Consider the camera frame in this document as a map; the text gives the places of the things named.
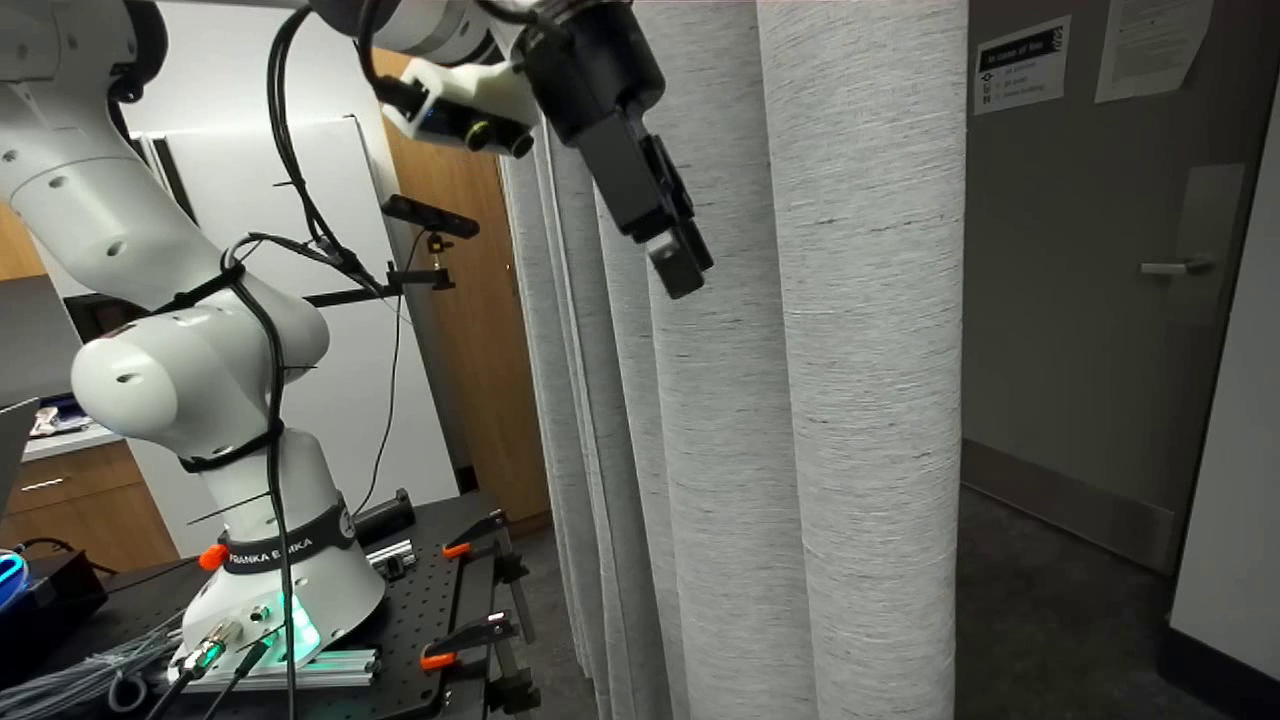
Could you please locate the black perforated mounting table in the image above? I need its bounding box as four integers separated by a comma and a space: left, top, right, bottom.
0, 498, 539, 720

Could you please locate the white paper notice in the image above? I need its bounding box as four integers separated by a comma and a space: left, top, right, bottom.
1094, 0, 1217, 104

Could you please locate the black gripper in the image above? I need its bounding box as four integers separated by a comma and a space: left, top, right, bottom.
517, 0, 712, 296

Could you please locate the white grey woven curtain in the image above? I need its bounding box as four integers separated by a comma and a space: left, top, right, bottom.
505, 0, 969, 720

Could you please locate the grey door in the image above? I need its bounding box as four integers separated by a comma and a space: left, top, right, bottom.
964, 0, 1280, 545

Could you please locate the white wall panel right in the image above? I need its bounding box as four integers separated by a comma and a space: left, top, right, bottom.
1172, 112, 1280, 681

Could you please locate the wooden drawer cabinet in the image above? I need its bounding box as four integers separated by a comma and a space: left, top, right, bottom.
0, 445, 175, 572

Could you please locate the white panel board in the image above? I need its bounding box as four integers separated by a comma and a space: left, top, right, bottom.
125, 3, 455, 506

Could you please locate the black camera on stand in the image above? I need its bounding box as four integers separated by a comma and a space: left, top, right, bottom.
381, 198, 478, 294

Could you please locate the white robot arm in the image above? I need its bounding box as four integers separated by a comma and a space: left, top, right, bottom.
0, 0, 712, 662

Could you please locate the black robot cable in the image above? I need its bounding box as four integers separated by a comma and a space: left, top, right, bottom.
220, 3, 403, 720

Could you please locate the orange-handled clamp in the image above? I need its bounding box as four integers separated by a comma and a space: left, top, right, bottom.
415, 608, 521, 676
438, 514, 517, 564

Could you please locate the silver door handle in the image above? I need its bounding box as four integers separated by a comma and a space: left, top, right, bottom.
1140, 258, 1217, 279

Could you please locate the lower orange-handled clamp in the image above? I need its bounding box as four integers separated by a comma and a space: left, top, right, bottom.
415, 608, 521, 676

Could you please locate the black header paper sign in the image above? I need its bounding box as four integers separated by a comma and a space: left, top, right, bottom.
972, 17, 1070, 115

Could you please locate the upper orange-handled clamp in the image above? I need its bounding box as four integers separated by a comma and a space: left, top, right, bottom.
438, 514, 517, 564

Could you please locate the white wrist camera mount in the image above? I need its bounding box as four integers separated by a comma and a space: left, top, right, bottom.
375, 62, 534, 158

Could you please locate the black box with blue cable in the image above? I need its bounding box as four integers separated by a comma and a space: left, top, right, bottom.
0, 535, 106, 686

